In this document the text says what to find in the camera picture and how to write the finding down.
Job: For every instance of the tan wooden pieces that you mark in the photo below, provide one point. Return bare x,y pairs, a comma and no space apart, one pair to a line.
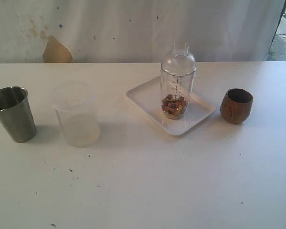
174,108

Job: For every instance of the clear plastic shaker body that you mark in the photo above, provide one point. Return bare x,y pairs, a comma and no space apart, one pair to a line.
176,85

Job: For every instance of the clear dome shaker lid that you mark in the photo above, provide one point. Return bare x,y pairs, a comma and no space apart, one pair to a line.
179,61

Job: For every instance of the translucent plastic measuring cup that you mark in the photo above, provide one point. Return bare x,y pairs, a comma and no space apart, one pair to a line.
74,104

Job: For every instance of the brown wooden cup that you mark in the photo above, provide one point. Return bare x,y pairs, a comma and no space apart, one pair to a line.
236,105

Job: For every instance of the stainless steel cup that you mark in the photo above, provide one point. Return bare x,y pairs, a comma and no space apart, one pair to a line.
15,114

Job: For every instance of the white rectangular tray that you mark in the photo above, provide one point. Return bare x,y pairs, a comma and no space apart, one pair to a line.
146,97

